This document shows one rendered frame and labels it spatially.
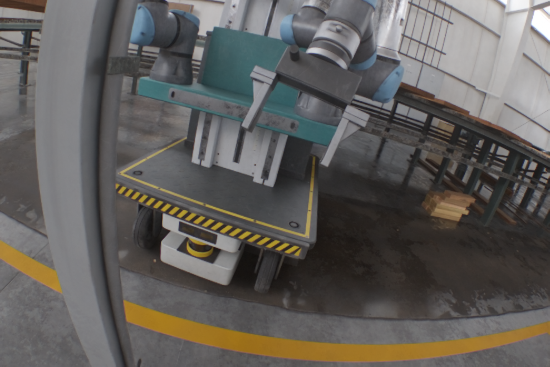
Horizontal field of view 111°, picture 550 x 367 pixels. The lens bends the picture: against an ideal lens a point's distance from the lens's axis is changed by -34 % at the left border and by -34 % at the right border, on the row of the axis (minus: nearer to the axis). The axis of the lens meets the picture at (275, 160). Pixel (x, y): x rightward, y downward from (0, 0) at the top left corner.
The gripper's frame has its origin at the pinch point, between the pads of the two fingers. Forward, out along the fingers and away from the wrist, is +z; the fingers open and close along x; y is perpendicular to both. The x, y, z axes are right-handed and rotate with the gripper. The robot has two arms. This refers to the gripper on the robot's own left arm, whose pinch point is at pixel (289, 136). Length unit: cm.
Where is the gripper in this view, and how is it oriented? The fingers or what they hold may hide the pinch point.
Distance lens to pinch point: 44.4
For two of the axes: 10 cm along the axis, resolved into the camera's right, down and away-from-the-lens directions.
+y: -1.1, -1.1, -9.9
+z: -4.4, 8.9, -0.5
